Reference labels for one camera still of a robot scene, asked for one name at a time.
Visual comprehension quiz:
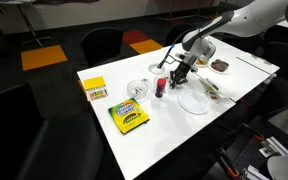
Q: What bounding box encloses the black chair left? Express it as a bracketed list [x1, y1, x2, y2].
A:
[0, 83, 103, 180]

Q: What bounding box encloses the small white side table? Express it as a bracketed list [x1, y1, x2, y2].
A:
[0, 0, 53, 48]

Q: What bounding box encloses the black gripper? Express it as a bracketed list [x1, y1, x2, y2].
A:
[170, 62, 191, 89]

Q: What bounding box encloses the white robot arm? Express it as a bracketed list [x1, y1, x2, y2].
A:
[181, 0, 288, 59]

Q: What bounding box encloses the croissant on white plate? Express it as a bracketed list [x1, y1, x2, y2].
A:
[194, 59, 209, 67]

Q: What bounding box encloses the black marker pen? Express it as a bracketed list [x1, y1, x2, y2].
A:
[206, 78, 219, 90]

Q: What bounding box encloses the black office chair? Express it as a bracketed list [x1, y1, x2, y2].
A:
[81, 27, 123, 67]

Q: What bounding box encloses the red spice bottle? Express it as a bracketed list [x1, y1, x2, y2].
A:
[155, 78, 166, 98]

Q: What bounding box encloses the yellow sticky note pad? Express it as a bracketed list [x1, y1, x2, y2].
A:
[84, 76, 105, 90]

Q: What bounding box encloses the yellow crayon box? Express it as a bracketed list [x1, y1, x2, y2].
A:
[108, 98, 150, 134]

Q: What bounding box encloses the clear glass bowl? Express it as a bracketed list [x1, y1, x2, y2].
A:
[127, 80, 148, 100]

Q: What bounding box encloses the black chair right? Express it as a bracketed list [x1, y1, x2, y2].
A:
[250, 77, 288, 119]

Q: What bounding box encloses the chocolate bread on white plate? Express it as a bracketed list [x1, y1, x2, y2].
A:
[208, 59, 230, 74]

